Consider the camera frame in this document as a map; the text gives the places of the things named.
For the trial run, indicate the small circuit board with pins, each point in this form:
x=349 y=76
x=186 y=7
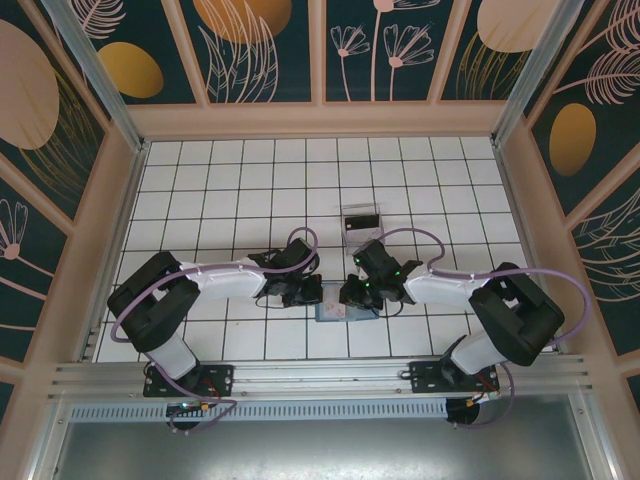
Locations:
x=187 y=407

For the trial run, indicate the pink floral plastic card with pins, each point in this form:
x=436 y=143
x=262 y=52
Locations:
x=334 y=309

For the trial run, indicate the white plastic card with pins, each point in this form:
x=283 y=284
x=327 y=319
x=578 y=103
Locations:
x=362 y=231

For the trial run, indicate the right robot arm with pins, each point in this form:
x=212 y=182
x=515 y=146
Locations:
x=520 y=320

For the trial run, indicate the aluminium mounting rail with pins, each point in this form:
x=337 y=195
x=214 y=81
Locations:
x=320 y=375

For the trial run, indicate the teal leather card holder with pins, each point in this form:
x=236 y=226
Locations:
x=360 y=315

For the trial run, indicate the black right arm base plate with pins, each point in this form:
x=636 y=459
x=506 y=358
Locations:
x=425 y=377

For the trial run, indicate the clear acrylic card stand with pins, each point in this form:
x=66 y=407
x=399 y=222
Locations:
x=350 y=210

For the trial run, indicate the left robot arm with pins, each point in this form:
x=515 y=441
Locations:
x=150 y=310

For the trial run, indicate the aluminium corner post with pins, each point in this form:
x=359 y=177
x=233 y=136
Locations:
x=100 y=80
x=535 y=70

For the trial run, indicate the grey metal sheet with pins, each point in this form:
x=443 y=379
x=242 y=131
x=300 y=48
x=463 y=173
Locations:
x=320 y=450

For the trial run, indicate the black VIP card gold print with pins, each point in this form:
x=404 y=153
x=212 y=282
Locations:
x=362 y=222

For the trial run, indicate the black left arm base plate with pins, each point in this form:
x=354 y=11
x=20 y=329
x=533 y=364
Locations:
x=215 y=377

